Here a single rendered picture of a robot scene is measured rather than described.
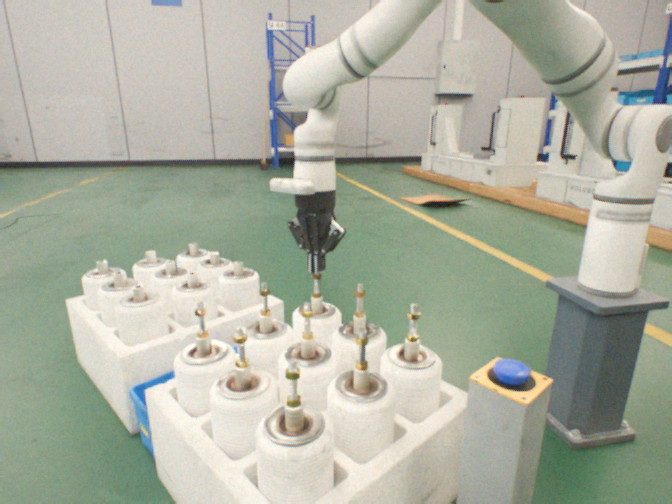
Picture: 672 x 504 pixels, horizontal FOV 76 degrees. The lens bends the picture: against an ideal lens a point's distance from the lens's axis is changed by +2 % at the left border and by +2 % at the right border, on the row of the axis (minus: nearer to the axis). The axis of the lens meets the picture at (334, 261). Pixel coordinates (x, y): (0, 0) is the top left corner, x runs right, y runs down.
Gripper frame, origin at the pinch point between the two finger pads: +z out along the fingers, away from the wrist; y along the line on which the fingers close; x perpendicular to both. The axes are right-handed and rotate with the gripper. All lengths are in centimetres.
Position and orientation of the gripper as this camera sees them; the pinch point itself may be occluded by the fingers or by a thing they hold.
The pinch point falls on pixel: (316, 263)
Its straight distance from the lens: 81.4
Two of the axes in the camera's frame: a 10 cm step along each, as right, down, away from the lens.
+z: 0.0, 9.5, 3.0
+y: -7.9, -1.8, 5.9
